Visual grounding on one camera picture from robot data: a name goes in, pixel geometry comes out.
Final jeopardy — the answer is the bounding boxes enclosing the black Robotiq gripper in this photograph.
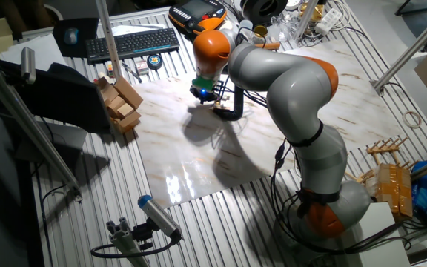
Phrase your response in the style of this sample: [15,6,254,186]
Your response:
[190,87,222,107]

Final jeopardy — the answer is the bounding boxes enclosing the black metal C-clamp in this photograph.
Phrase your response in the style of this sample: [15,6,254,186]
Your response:
[213,85,245,122]

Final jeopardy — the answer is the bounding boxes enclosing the white marble pattern sheet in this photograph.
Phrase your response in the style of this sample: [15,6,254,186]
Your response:
[131,39,403,209]

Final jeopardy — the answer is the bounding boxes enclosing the round black tape measure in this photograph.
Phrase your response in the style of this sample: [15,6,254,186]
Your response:
[146,53,164,71]

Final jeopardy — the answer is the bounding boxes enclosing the small red white box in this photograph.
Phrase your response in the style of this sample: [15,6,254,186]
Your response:
[135,59,150,77]

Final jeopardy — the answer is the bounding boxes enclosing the dark pen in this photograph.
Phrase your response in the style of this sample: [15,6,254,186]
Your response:
[121,61,143,83]

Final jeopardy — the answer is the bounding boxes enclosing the clear plastic jar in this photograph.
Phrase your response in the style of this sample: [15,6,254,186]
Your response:
[237,19,254,35]

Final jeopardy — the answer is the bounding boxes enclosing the open brown cardboard box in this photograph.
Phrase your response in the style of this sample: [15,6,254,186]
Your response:
[95,76,144,134]

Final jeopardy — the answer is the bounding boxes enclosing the orange black teach pendant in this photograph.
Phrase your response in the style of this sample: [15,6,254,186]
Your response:
[168,0,228,38]

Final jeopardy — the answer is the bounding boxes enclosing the black computer keyboard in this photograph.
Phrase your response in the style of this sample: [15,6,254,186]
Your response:
[85,27,181,66]

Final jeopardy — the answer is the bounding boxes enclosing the clear glassware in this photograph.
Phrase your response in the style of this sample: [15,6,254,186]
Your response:
[268,10,297,42]

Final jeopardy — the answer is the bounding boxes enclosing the white paper sheets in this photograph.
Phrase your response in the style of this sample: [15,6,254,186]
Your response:
[0,33,68,71]
[111,24,166,37]

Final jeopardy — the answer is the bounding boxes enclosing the black filament spool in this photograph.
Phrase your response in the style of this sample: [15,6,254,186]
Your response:
[239,0,289,27]

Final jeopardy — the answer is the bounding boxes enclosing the gold metal ornament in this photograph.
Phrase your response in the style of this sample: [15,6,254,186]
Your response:
[299,2,325,23]

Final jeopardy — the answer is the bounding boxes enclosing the black mouse pad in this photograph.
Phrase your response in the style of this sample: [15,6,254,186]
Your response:
[52,17,100,59]

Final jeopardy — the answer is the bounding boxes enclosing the white power strip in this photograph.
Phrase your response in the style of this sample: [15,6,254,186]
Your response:
[315,7,343,36]

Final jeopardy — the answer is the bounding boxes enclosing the black monitor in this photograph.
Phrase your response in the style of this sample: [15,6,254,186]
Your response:
[0,59,113,134]

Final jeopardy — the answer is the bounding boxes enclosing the dark grey flat panel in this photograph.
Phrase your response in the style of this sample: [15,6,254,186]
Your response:
[13,120,88,171]

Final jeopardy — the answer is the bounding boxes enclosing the grey computer mouse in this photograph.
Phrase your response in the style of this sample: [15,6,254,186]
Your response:
[64,27,79,46]

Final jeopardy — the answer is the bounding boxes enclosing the short aluminium profile piece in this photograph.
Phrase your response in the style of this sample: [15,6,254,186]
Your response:
[105,217,150,267]

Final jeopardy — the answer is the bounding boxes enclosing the wooden dish rack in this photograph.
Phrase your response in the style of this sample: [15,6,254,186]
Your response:
[345,136,420,185]

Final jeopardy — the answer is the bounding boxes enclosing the white tape roll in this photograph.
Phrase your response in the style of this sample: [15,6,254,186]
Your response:
[402,110,423,130]

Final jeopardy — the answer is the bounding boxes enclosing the green gripper mount plate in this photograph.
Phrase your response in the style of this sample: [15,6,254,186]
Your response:
[192,76,216,93]

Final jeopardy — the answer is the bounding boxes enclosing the silver camera with blue cap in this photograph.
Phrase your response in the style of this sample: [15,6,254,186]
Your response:
[137,194,183,240]

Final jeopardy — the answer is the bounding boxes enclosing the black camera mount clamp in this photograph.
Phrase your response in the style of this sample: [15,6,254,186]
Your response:
[131,218,156,251]

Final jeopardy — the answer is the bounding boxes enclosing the black camera cable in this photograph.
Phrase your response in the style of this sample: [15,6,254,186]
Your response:
[90,237,180,260]

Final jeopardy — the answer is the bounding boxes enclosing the white pedestal box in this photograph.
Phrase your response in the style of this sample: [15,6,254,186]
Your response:
[346,202,411,267]

